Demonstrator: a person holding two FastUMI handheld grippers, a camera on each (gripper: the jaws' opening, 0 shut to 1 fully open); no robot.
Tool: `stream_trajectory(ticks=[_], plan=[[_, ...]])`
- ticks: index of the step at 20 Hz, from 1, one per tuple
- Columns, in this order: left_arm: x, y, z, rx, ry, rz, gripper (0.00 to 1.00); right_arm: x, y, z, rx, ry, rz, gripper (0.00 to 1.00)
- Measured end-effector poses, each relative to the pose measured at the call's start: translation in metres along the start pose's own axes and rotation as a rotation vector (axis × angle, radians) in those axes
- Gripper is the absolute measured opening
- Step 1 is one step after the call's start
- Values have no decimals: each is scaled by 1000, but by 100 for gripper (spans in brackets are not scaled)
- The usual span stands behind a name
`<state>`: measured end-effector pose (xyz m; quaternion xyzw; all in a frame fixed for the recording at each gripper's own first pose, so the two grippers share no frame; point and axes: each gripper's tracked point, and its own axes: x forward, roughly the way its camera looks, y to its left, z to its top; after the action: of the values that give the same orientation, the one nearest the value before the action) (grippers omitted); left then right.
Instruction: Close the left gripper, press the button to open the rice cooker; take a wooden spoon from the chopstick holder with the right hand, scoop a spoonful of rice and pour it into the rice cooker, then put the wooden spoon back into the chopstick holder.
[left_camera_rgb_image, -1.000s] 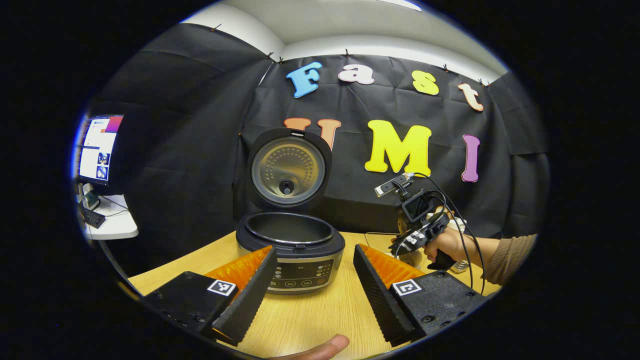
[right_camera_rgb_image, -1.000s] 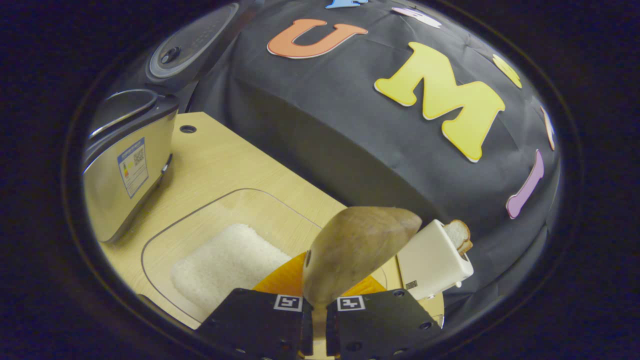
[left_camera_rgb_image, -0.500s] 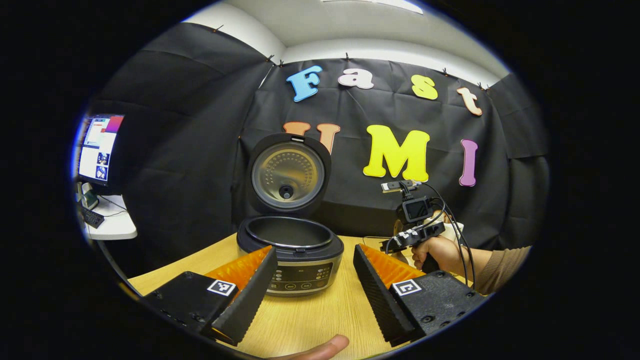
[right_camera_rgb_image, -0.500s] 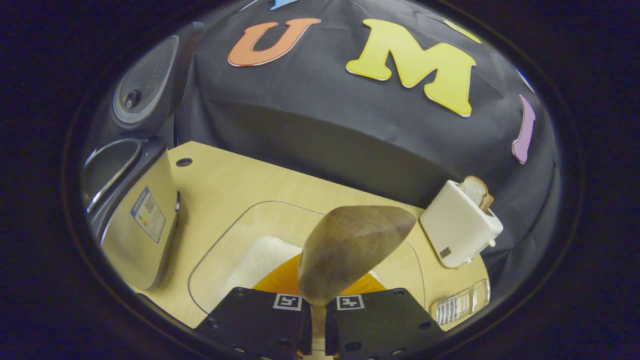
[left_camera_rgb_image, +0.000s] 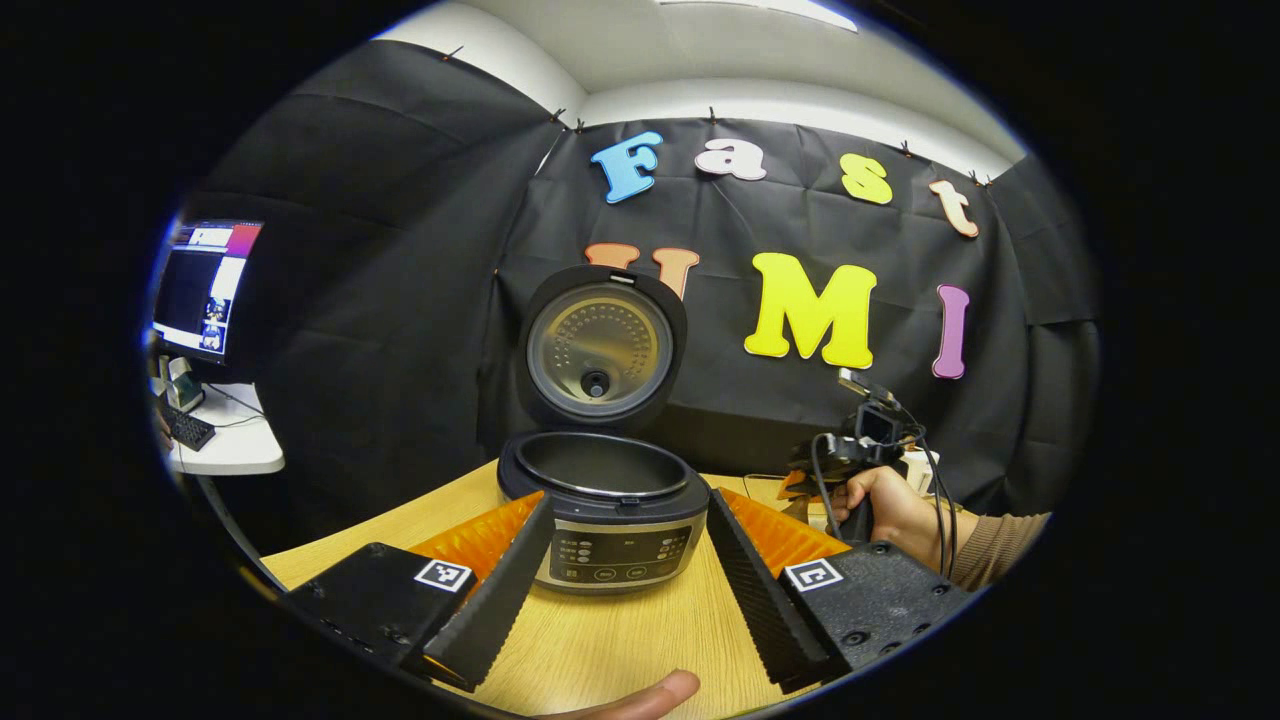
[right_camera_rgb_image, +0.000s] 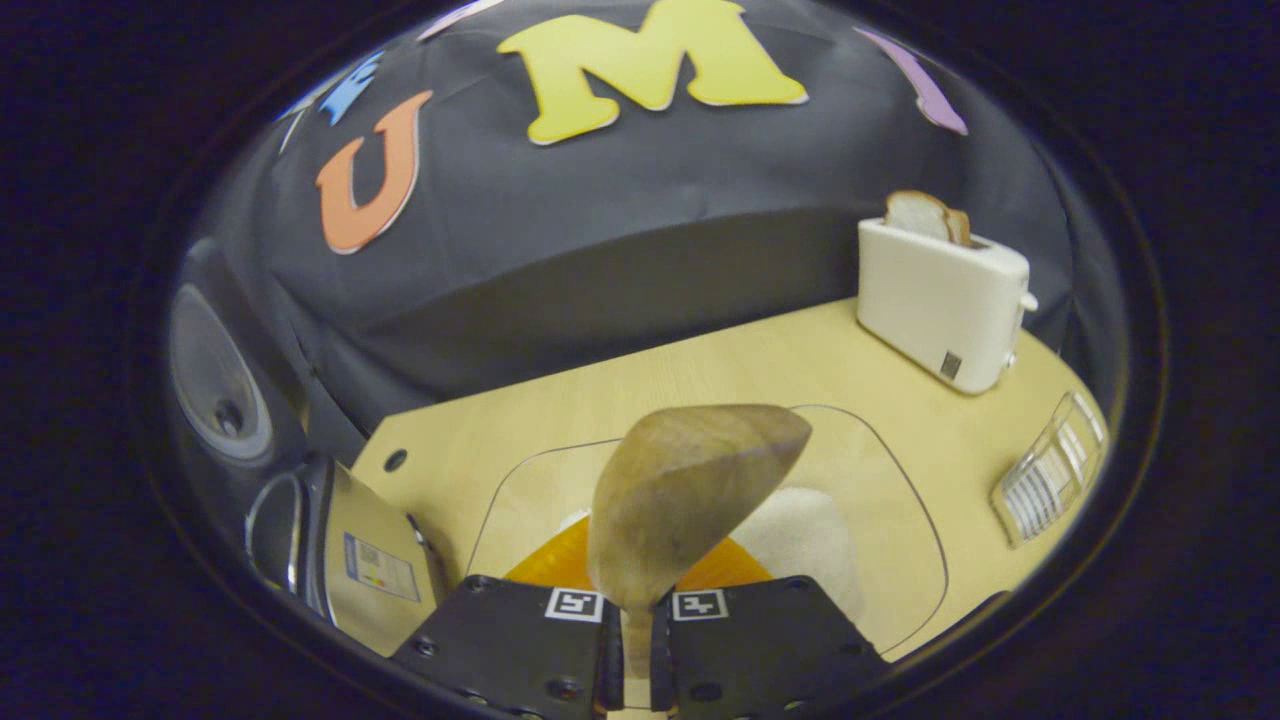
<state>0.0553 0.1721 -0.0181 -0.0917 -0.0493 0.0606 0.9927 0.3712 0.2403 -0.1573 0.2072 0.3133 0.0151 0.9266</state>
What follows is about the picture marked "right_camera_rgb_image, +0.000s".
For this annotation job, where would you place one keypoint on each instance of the white toaster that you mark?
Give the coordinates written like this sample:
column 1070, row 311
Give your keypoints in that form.
column 935, row 300

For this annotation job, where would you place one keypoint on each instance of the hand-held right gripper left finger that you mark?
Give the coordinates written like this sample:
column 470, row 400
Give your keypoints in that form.
column 510, row 640

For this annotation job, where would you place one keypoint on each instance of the clear plastic rice container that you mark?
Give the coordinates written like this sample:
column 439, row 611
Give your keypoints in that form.
column 890, row 500

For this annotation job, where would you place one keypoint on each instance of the bread slice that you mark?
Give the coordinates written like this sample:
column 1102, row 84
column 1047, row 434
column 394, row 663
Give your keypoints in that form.
column 920, row 215

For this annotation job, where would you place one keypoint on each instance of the black backdrop cloth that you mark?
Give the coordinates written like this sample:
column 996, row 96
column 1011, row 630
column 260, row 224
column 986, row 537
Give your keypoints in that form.
column 600, row 220

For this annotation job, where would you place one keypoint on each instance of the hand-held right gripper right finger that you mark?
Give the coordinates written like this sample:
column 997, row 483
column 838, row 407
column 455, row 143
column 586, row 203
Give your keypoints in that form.
column 760, row 640

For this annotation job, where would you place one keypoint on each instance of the black and silver rice cooker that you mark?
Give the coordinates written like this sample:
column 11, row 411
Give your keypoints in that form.
column 370, row 540

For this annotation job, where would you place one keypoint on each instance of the wooden spoon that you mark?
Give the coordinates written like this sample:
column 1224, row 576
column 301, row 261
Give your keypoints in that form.
column 680, row 490

